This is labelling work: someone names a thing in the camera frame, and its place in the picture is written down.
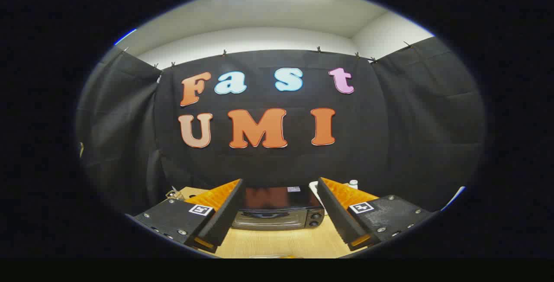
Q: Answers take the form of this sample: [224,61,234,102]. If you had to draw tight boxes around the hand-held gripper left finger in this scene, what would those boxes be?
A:
[133,179,246,254]

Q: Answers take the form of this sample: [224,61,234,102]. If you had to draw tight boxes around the black toaster oven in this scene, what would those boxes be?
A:
[231,186,325,231]

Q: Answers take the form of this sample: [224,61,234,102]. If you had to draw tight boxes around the row of small black clips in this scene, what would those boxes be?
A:
[122,41,414,68]

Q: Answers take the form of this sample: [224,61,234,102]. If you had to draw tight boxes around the glass toaster oven door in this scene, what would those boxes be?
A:
[232,209,309,231]

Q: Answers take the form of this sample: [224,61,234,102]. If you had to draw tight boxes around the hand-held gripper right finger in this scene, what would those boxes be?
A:
[317,177,435,252]

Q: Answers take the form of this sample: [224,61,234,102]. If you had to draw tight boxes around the white box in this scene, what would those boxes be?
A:
[309,181,323,205]

